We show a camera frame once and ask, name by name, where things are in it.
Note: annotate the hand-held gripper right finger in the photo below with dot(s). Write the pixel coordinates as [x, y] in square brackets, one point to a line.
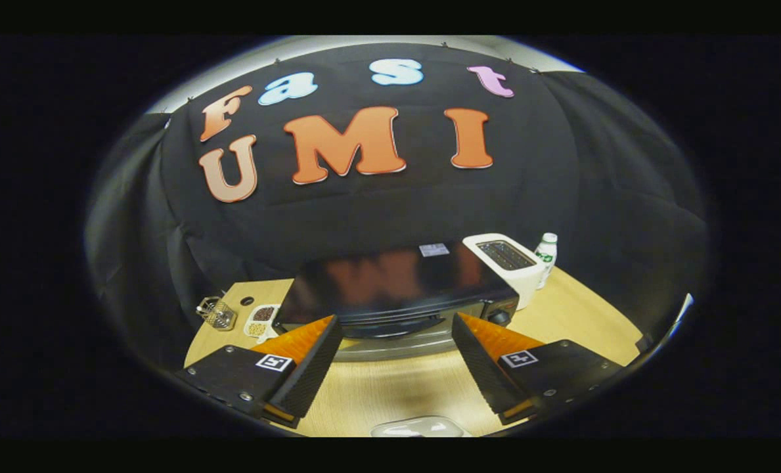
[481, 371]

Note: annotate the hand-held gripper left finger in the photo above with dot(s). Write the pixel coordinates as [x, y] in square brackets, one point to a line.
[311, 371]

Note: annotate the black toaster oven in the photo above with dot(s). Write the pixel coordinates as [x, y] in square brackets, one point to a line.
[390, 282]

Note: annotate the white slot toaster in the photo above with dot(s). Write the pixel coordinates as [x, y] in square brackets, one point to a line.
[525, 279]

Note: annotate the white divided dish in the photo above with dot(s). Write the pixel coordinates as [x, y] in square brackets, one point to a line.
[261, 322]

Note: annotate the white plate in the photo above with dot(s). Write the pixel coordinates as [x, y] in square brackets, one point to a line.
[416, 428]

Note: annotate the white bottle green label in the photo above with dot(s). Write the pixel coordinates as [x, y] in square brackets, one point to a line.
[548, 253]

